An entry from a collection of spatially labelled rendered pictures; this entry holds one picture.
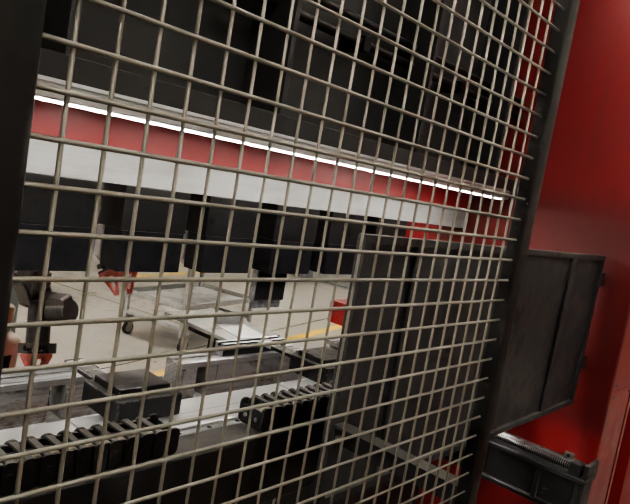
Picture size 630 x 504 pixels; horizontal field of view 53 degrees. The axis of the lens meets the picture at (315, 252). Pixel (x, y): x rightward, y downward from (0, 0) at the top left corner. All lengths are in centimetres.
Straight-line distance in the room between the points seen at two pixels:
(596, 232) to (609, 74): 47
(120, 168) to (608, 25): 150
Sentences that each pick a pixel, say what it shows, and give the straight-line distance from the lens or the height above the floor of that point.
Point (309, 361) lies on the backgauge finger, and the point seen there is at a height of 102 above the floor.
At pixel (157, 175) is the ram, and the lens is 126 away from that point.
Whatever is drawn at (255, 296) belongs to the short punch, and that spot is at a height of 111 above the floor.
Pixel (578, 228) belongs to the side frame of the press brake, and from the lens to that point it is 205.
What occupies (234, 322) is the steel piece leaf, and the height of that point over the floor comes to 101.
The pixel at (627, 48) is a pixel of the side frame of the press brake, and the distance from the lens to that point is 211.
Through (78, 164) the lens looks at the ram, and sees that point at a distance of 118.
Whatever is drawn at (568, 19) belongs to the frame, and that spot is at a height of 164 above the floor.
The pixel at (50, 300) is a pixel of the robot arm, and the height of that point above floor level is 101.
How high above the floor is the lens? 140
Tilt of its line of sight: 6 degrees down
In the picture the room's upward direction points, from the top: 10 degrees clockwise
